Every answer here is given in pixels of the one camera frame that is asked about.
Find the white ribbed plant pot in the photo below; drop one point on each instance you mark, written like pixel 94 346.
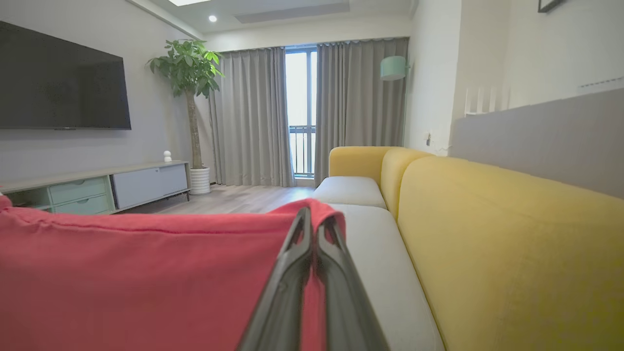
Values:
pixel 200 181

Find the large grey sofa seat cushion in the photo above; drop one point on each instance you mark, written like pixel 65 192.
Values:
pixel 385 273

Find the white slatted divider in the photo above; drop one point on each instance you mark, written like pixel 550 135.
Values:
pixel 487 101

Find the dark picture frame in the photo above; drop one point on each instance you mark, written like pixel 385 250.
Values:
pixel 548 4

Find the mint lamp shade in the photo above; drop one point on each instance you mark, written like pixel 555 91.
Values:
pixel 393 68

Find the red jersey with white trim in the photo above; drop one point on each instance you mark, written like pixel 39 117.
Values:
pixel 122 282

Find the grey curtain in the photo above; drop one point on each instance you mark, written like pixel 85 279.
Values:
pixel 251 117
pixel 360 112

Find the mint and white tv cabinet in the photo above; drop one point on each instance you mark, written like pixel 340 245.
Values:
pixel 141 185

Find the white wall vent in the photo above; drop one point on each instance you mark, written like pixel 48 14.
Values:
pixel 602 85

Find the small white figurine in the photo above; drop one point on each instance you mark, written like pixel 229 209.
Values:
pixel 167 156

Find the grey partition panel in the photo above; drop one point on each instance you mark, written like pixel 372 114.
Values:
pixel 536 141

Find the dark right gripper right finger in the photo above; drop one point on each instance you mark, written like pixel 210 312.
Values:
pixel 341 302

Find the balcony window door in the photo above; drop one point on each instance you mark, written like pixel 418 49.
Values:
pixel 297 87

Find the flat ceiling light panel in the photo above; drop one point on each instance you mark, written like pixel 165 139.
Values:
pixel 187 2

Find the narrow yellow sofa back cushion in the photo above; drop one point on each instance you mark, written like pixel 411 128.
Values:
pixel 397 175

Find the green potted tree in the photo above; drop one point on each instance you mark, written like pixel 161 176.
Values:
pixel 187 68

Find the black wall television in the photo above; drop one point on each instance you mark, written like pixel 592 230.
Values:
pixel 58 83

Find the wide yellow sofa back cushion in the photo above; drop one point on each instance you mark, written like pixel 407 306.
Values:
pixel 512 253

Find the small grey sofa seat cushion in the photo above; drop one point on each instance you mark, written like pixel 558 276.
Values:
pixel 348 191

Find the yellow sofa armrest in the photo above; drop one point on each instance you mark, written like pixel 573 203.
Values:
pixel 353 161

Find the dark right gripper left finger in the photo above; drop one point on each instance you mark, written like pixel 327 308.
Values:
pixel 285 302

